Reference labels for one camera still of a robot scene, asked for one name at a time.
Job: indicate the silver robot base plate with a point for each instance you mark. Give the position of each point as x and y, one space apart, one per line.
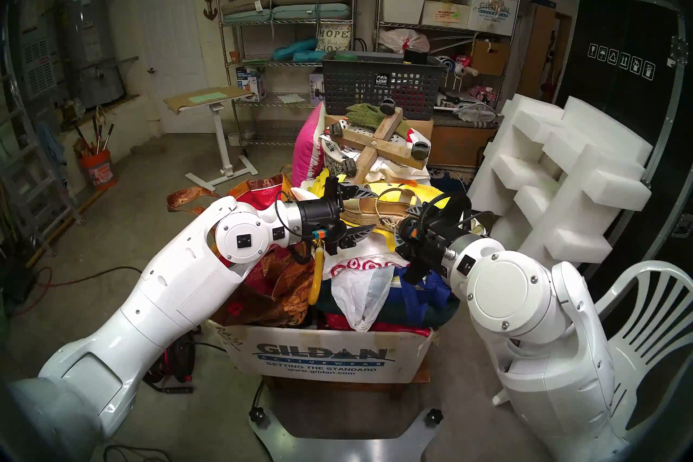
346 450

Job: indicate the grey water heater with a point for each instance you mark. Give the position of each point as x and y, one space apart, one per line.
92 44

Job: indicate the teal foam pads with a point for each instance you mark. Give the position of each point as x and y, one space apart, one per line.
295 50

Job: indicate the white Gildan cardboard box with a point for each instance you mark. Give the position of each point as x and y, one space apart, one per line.
243 352

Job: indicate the HOPE printed pillow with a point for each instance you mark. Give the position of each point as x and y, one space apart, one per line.
334 38

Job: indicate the brown wooden chest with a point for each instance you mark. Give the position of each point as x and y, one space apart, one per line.
460 144

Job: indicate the green knit gloves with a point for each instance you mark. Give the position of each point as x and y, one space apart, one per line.
368 115

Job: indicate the black star knob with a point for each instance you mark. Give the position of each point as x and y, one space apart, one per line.
433 416
259 415

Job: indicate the red fabric item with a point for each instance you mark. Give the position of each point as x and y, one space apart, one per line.
390 328

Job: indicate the yellow cloth bag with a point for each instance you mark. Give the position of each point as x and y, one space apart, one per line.
379 189

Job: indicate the small black box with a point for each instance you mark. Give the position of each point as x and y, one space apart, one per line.
417 56

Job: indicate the pink white pillow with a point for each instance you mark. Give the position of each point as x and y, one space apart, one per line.
307 141

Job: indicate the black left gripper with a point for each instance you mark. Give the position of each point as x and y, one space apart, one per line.
319 220

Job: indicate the brown anchor wall decoration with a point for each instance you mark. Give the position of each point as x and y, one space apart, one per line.
209 9

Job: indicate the white door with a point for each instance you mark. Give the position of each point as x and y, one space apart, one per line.
170 44

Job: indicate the blue cloth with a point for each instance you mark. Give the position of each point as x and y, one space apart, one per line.
51 141

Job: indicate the white foam packing block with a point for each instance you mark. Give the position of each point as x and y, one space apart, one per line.
568 168

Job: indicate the white red plastic bag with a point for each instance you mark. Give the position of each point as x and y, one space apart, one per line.
403 40

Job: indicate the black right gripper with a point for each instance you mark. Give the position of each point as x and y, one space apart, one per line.
438 239

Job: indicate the dark mesh plastic basket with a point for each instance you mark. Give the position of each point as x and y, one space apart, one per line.
352 87

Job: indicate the brown wooden cabinet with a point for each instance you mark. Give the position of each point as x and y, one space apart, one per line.
541 49

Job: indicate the white overbed table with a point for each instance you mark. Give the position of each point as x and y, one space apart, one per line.
208 97

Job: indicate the black flight case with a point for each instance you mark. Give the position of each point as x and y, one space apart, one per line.
612 114

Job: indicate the mint seat cushion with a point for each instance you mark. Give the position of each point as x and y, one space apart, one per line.
308 11

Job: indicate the white labelled carton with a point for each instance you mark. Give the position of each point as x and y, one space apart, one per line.
445 14

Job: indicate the blue white appliance box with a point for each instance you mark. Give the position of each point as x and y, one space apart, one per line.
250 84

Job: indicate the pink artificial flowers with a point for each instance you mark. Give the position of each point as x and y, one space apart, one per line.
483 94

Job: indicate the wooden cross caster dolly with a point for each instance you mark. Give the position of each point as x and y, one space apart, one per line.
390 149

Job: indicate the white plastic chair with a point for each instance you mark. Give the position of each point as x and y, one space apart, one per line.
658 267

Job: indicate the red gold patterned bag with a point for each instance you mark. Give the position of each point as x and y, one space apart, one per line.
270 293

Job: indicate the orange bucket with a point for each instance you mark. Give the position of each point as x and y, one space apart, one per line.
98 171

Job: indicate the white red-target plastic bag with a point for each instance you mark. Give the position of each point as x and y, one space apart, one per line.
360 298

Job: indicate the dark blue rug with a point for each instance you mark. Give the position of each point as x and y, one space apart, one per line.
449 178

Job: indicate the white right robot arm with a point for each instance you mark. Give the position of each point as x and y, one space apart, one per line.
514 293

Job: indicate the white Gildan carton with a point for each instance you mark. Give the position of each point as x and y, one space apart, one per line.
492 11

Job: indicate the aluminium ladder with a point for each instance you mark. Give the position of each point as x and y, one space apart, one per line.
65 190

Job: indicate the grey furnace unit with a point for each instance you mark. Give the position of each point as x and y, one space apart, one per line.
38 66

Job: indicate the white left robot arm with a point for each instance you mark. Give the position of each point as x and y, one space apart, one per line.
178 282

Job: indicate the white storage bin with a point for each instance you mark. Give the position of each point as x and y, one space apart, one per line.
403 5

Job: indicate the tan espadrille wedge sandal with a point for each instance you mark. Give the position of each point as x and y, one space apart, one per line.
363 217

